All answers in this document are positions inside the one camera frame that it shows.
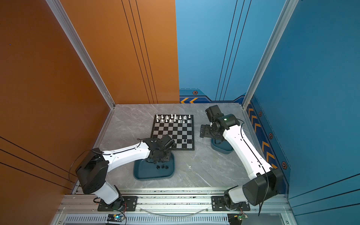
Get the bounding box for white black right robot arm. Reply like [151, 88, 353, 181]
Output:
[200, 105, 284, 210]

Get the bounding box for aluminium corner post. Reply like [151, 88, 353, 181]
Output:
[46, 0, 115, 110]
[241, 0, 299, 109]

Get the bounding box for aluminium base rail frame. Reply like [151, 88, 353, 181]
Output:
[52, 187, 297, 225]

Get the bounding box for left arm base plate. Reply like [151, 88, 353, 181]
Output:
[97, 196, 138, 212]

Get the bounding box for teal tray with white pieces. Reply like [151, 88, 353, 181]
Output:
[211, 138, 233, 154]

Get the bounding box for left aluminium corner post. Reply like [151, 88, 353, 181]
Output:
[46, 0, 115, 110]

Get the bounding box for teal tray with black pieces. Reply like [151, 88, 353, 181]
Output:
[133, 153, 175, 181]

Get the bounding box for right aluminium corner post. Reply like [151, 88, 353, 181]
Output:
[241, 0, 299, 109]

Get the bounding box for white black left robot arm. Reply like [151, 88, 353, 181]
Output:
[76, 135, 176, 211]

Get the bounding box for black white chessboard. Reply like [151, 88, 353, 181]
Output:
[151, 114, 195, 151]

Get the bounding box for green circuit board left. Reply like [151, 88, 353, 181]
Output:
[106, 214, 127, 225]

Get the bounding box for circuit board right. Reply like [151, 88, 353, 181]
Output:
[227, 213, 248, 225]

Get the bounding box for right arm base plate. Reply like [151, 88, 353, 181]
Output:
[211, 196, 250, 212]

